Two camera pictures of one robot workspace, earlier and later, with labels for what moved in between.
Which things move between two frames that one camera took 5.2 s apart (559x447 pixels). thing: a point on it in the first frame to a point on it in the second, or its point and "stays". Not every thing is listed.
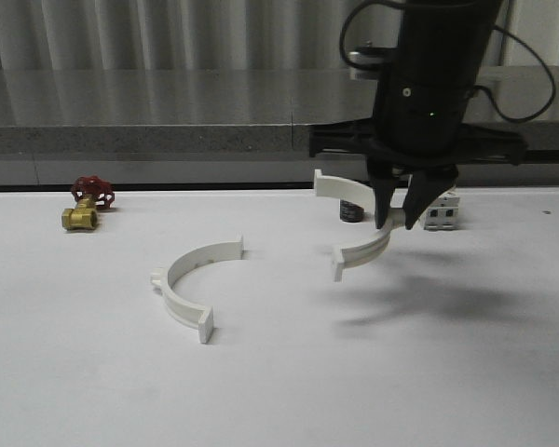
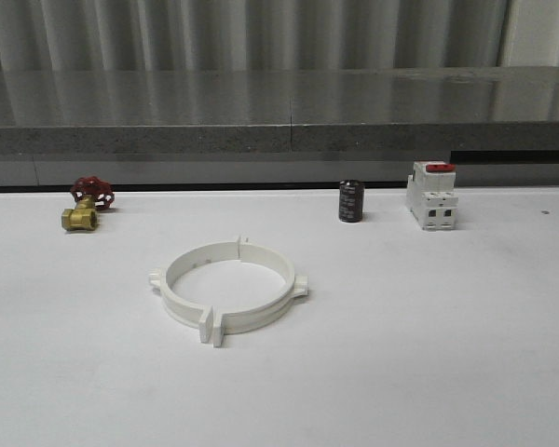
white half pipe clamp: x=186 y=311 stays
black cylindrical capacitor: x=350 y=212 stays
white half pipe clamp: x=364 y=197 to x=249 y=320
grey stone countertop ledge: x=236 y=112 stays
